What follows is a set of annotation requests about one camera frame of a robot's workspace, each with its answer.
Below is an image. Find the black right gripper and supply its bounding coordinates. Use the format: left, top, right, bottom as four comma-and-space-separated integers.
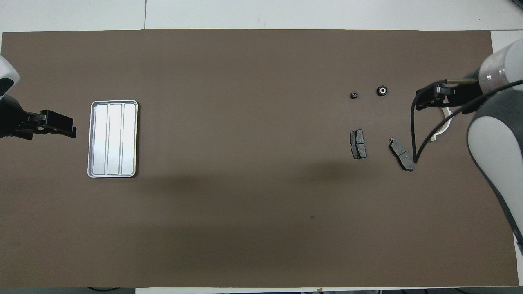
415, 71, 485, 111

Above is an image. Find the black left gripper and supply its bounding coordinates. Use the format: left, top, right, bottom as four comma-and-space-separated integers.
0, 94, 78, 140

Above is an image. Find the silver metal tray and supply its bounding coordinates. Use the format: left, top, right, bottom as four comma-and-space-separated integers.
87, 100, 139, 179

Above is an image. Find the elongated dark brake pad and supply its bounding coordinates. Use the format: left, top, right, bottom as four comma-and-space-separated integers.
388, 138, 415, 173

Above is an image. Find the rectangular dark brake pad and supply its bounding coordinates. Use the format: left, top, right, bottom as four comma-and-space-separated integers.
349, 129, 367, 160

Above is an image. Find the brown table mat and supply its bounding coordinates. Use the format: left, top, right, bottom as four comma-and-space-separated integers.
0, 29, 520, 289

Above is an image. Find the white curved plastic bracket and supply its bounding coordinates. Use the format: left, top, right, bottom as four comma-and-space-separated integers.
429, 107, 454, 142

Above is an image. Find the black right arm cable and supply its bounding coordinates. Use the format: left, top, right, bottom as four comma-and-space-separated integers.
410, 79, 523, 165

